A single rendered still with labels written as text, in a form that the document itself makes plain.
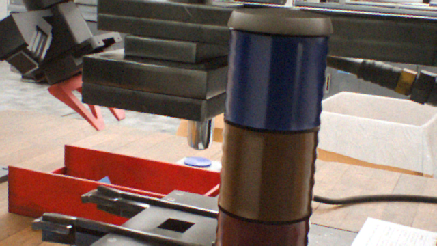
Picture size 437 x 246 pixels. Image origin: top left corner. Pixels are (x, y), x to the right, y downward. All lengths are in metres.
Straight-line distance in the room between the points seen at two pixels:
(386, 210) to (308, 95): 0.72
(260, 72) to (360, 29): 0.23
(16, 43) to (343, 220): 0.46
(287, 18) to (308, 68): 0.02
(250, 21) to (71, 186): 0.59
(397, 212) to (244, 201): 0.71
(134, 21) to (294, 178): 0.29
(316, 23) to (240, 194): 0.07
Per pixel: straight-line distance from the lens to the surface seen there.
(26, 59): 0.76
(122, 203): 0.66
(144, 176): 0.89
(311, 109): 0.25
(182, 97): 0.47
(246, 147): 0.25
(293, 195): 0.25
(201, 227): 0.60
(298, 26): 0.24
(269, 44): 0.24
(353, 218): 0.91
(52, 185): 0.82
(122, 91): 0.49
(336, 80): 5.16
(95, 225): 0.59
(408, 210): 0.97
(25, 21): 0.77
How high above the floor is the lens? 1.21
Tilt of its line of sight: 13 degrees down
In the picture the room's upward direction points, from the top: 4 degrees clockwise
